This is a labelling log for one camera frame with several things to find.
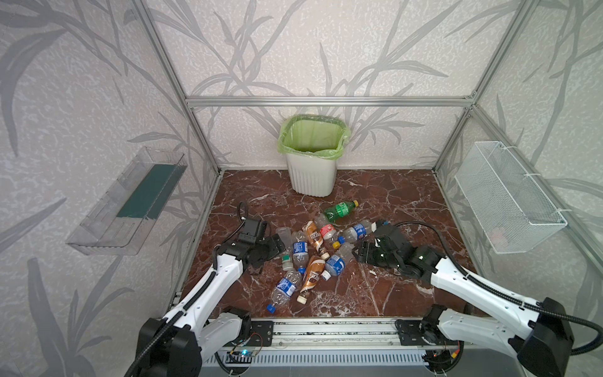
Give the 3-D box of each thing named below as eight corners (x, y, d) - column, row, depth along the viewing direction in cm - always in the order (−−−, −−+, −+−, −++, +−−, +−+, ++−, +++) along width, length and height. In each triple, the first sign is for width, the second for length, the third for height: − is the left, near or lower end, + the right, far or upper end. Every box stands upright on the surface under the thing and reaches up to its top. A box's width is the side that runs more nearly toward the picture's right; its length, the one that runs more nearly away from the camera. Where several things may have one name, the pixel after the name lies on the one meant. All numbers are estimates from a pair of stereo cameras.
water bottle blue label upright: (290, 273, 86) (289, 269, 83) (293, 235, 96) (292, 230, 93) (307, 273, 86) (307, 269, 83) (308, 235, 96) (308, 230, 93)
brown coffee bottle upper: (319, 263, 89) (320, 259, 86) (303, 228, 98) (302, 224, 96) (330, 258, 90) (331, 254, 87) (313, 224, 100) (313, 220, 97)
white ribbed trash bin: (292, 202, 110) (286, 157, 88) (294, 195, 113) (289, 149, 91) (333, 207, 108) (337, 162, 86) (334, 199, 111) (338, 154, 89)
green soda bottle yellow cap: (327, 224, 102) (328, 216, 98) (323, 214, 106) (323, 206, 101) (358, 214, 106) (360, 206, 101) (353, 205, 109) (355, 197, 104)
